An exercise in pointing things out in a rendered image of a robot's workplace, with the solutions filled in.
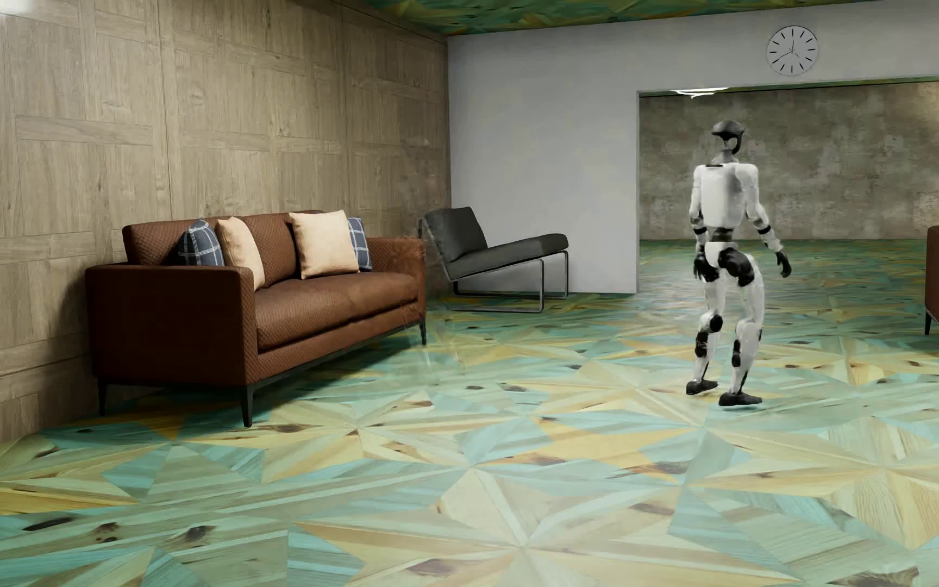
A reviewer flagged long brown sofa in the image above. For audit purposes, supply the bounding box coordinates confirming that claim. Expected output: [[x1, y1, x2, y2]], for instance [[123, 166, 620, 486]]
[[85, 211, 429, 429]]

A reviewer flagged left robot leg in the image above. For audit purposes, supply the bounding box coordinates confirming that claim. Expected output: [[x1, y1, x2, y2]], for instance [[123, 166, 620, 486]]
[[685, 243, 733, 397]]

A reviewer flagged robot leg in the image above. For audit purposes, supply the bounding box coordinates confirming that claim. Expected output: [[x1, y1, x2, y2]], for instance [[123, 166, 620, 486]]
[[685, 243, 733, 397], [717, 247, 766, 408]]

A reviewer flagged right robot leg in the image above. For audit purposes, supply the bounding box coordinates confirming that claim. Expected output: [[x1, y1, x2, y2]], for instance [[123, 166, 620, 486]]
[[717, 247, 766, 408]]

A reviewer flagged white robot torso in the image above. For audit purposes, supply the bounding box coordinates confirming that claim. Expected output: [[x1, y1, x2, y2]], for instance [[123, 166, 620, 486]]
[[696, 161, 759, 243]]

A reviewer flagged black robot head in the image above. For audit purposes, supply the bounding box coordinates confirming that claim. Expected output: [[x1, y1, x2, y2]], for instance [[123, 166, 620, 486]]
[[711, 120, 747, 158]]

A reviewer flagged grey lounge chair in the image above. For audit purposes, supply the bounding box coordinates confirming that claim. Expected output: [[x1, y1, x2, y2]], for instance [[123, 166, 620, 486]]
[[419, 206, 571, 315]]

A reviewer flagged blue plaid cushion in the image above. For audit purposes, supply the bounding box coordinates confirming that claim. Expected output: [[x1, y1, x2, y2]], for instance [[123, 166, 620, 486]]
[[176, 218, 227, 268], [346, 216, 374, 272]]

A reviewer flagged beige cushion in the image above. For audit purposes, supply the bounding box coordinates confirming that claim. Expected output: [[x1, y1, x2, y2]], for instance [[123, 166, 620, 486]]
[[215, 216, 267, 292], [287, 209, 361, 280]]

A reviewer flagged round white wall clock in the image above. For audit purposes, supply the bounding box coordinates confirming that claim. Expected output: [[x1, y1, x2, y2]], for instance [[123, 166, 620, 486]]
[[766, 25, 820, 78]]

